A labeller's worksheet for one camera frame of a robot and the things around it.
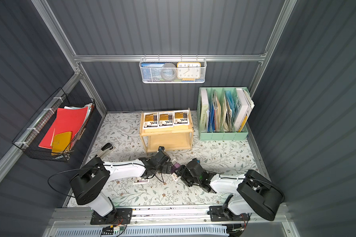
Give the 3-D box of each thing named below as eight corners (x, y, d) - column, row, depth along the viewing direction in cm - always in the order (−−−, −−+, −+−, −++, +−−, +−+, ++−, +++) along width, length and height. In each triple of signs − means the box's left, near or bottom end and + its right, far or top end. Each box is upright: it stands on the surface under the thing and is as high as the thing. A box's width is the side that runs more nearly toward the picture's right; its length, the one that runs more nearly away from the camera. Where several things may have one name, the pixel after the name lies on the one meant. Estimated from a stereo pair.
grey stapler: (97, 158, 97) (93, 154, 93) (112, 146, 102) (109, 142, 98) (99, 160, 95) (96, 157, 91) (114, 148, 101) (112, 144, 97)
